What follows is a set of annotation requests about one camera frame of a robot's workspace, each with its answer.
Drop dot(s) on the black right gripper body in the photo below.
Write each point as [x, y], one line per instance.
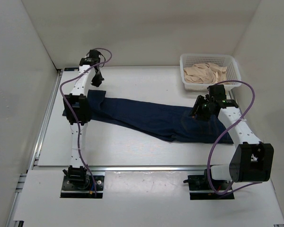
[204, 113]

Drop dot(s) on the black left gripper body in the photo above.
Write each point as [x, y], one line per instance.
[97, 79]

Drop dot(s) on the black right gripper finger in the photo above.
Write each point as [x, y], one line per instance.
[200, 101]
[194, 110]

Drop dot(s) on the dark blue denim trousers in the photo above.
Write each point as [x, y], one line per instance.
[165, 122]

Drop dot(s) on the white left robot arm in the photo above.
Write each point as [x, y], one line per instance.
[77, 111]

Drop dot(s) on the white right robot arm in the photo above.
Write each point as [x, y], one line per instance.
[252, 159]

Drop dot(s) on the beige trousers in basket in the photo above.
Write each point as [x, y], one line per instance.
[205, 73]

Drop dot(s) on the white plastic mesh basket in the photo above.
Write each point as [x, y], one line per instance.
[233, 74]

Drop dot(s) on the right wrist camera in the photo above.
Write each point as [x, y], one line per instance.
[216, 92]

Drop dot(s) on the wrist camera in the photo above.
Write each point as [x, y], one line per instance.
[94, 54]
[216, 92]

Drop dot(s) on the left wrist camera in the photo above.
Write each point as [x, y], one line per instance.
[94, 54]

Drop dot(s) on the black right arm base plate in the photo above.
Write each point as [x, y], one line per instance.
[199, 189]

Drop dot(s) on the aluminium front rail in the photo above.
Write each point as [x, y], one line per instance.
[146, 168]

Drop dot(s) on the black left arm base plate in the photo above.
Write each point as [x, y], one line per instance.
[83, 191]

